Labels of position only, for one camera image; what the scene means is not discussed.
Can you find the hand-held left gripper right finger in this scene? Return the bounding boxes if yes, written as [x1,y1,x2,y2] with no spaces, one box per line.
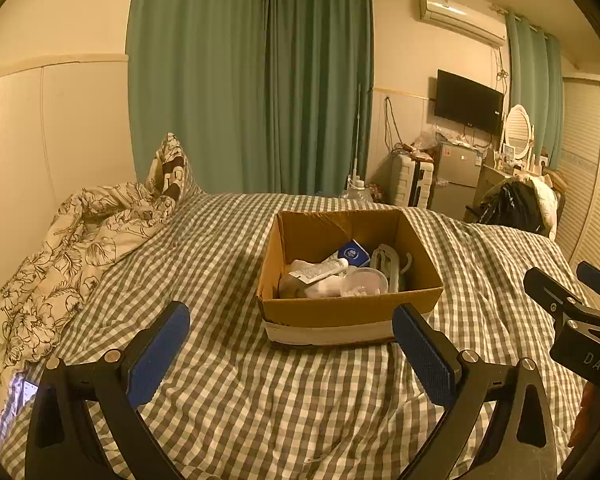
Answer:
[392,303,563,480]

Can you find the floral duvet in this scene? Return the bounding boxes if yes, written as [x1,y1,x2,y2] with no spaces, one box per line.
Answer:
[0,180,181,441]

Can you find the green curtain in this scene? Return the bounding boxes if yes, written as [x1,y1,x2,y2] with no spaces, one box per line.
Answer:
[505,10,565,171]
[265,0,373,198]
[127,0,271,196]

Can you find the white squeeze tube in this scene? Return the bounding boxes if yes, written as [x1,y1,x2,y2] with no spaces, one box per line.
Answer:
[287,258,350,283]

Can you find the white garment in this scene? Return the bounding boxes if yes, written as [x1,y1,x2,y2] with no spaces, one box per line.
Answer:
[527,177,559,238]

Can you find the white oval mirror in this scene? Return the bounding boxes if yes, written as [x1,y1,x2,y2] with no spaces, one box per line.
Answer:
[502,104,535,161]

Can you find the black bag on chair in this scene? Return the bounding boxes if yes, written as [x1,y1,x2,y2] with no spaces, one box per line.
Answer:
[472,180,541,233]

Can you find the brown cardboard box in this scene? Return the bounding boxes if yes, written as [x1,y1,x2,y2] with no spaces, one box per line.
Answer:
[256,208,445,347]

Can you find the hanging wall cables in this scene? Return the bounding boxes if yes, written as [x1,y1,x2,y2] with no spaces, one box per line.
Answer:
[382,95,406,152]

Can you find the person's right forearm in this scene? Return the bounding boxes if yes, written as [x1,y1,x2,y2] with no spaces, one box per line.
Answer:
[569,384,597,452]

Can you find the wooden dressing table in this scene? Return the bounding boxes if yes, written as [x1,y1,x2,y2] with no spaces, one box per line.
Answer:
[480,162,516,202]

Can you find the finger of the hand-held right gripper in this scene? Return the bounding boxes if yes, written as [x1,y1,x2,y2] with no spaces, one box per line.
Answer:
[576,261,600,312]
[523,266,590,320]

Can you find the white suitcase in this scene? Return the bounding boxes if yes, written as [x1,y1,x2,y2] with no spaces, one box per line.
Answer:
[392,152,436,208]

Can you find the white louvred wardrobe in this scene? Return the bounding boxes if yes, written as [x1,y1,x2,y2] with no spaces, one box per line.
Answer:
[555,76,600,306]

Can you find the white air conditioner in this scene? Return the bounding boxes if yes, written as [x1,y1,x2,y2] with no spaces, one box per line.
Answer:
[419,0,508,47]

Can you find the white mop pole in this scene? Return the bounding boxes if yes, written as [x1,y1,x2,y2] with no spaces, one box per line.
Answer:
[352,82,364,186]

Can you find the green checkered bedsheet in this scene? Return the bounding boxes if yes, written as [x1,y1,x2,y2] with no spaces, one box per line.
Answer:
[0,192,600,480]

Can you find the floral pillow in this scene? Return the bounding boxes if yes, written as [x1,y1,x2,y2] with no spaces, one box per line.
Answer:
[145,132,201,198]

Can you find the clear plastic cup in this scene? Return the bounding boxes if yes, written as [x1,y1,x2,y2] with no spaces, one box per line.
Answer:
[341,267,388,297]

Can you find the smartphone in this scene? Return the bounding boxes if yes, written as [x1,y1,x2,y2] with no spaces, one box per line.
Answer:
[10,372,42,413]

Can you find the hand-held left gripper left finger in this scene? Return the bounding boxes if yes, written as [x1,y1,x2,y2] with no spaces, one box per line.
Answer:
[25,301,191,480]

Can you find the silver mini fridge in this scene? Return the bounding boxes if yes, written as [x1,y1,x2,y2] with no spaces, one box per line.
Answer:
[432,141,483,210]

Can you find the small grey hanger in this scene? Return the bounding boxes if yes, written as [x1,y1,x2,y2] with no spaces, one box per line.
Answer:
[369,244,413,292]

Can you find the blue white tissue packet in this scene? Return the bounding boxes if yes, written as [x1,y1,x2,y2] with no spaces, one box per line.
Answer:
[337,241,371,267]

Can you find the black wall television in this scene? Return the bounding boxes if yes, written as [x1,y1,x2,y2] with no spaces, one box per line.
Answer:
[434,69,505,136]

